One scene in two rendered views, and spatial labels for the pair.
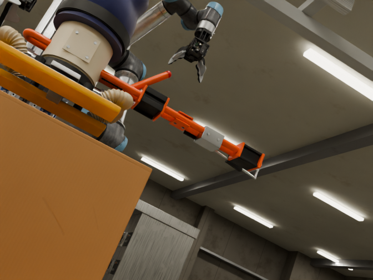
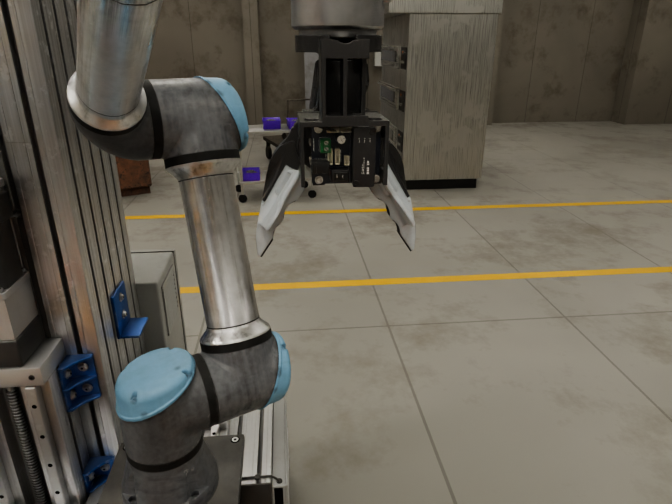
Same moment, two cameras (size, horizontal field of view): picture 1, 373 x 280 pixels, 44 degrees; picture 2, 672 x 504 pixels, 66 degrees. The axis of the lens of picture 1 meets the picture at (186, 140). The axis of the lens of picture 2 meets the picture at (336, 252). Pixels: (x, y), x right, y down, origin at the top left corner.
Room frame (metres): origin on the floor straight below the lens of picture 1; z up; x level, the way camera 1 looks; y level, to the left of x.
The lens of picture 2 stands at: (1.17, 0.05, 1.72)
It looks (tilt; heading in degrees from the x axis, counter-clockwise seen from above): 22 degrees down; 9
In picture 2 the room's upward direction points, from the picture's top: straight up
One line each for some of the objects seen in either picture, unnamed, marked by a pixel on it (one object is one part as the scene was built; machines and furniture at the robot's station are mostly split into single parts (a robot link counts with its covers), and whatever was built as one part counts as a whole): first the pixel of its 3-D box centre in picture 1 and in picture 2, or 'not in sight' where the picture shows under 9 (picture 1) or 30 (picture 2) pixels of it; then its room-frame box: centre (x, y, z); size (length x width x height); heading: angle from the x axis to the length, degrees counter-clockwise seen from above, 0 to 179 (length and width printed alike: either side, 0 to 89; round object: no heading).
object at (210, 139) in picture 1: (208, 139); not in sight; (1.32, -0.06, 1.18); 0.07 x 0.07 x 0.04; 14
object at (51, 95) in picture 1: (56, 91); not in sight; (1.20, 0.39, 1.07); 0.04 x 0.04 x 0.05; 14
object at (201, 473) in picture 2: not in sight; (168, 461); (1.77, 0.41, 1.09); 0.15 x 0.15 x 0.10
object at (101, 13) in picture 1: (92, 30); not in sight; (1.21, 0.39, 1.30); 0.23 x 0.23 x 0.04
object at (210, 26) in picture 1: (205, 30); (341, 7); (1.63, 0.11, 1.74); 0.08 x 0.08 x 0.05
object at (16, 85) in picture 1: (54, 100); not in sight; (1.30, 0.41, 1.08); 0.34 x 0.10 x 0.05; 104
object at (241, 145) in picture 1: (246, 156); not in sight; (1.35, -0.20, 1.18); 0.08 x 0.07 x 0.05; 104
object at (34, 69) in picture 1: (61, 79); not in sight; (1.11, 0.36, 1.08); 0.34 x 0.10 x 0.05; 104
